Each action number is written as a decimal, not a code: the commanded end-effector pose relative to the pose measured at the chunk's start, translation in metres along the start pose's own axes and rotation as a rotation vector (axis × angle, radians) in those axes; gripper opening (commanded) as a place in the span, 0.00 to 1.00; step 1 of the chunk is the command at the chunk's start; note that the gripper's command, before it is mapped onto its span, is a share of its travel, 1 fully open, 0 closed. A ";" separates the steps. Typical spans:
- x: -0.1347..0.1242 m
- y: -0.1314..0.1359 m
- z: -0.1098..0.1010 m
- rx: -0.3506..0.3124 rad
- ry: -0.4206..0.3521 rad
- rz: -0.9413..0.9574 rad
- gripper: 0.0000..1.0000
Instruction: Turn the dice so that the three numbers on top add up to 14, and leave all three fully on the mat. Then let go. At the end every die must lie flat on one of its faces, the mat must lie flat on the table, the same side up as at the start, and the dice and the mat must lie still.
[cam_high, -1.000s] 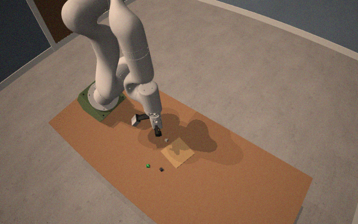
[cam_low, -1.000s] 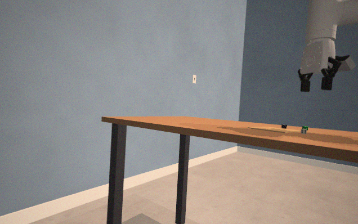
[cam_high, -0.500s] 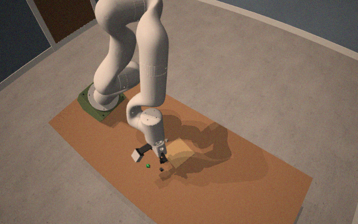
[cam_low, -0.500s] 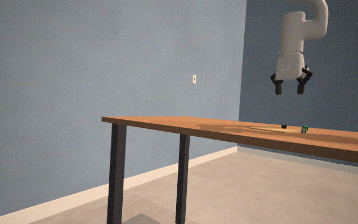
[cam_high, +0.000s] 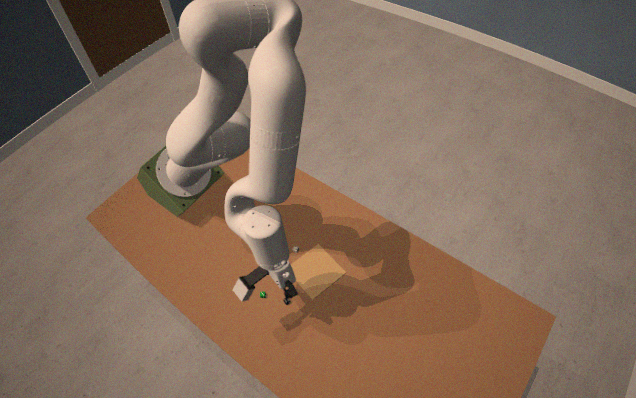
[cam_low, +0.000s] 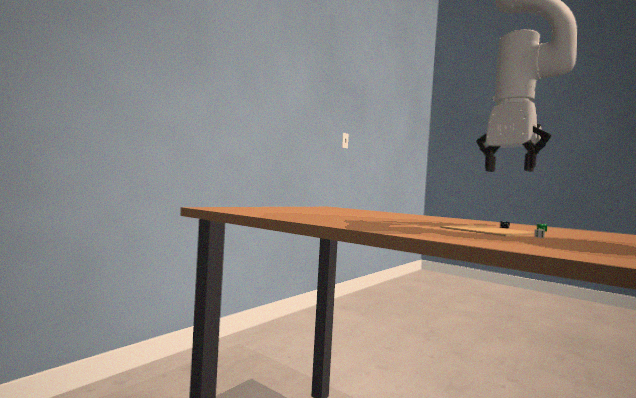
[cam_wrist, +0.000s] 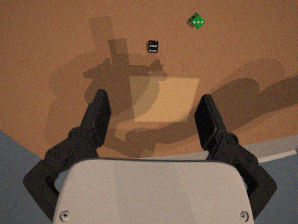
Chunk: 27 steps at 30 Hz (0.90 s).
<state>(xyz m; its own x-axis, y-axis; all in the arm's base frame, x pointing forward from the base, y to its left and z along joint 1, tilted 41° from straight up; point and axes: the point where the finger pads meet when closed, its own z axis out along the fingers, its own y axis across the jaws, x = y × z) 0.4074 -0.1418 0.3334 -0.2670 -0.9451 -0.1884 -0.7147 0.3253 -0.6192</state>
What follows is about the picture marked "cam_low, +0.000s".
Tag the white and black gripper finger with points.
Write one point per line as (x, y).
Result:
(530, 157)
(489, 152)

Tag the tan flat mat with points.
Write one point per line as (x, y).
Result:
(490, 230)

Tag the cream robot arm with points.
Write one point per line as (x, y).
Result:
(522, 60)

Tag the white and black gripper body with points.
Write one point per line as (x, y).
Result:
(511, 122)

